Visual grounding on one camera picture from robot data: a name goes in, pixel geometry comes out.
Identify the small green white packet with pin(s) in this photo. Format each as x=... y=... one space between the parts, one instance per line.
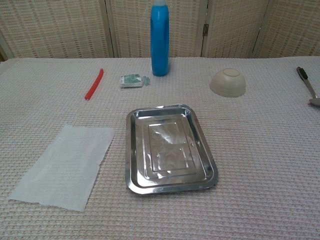
x=131 y=81

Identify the silver metal tray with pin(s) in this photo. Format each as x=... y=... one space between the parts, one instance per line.
x=170 y=150

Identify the white woven tablecloth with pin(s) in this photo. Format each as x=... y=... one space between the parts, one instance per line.
x=250 y=175

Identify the woven folding screen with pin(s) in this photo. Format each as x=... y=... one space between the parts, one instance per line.
x=62 y=27

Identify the red plastic strip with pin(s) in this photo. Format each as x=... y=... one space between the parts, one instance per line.
x=94 y=85

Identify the blue pump bottle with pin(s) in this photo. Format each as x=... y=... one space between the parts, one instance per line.
x=160 y=42

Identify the cream ceramic bowl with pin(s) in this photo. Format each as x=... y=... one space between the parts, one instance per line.
x=227 y=86

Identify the white paper towel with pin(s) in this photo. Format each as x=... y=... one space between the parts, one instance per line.
x=65 y=170

